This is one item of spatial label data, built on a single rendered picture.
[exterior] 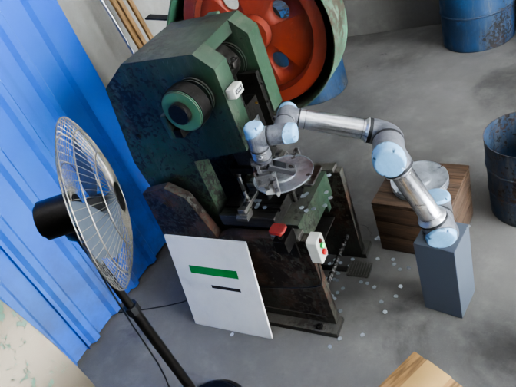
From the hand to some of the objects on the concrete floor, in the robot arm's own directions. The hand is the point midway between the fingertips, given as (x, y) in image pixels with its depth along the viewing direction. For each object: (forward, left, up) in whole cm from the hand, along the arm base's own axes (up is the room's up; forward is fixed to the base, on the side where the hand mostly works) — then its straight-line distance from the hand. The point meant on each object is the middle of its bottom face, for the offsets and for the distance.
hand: (279, 193), depth 204 cm
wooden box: (-22, -77, -88) cm, 119 cm away
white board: (+49, +18, -88) cm, 103 cm away
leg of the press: (+38, +9, -88) cm, 96 cm away
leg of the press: (+48, -44, -88) cm, 110 cm away
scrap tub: (-65, -111, -88) cm, 156 cm away
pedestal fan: (+59, +78, -88) cm, 132 cm away
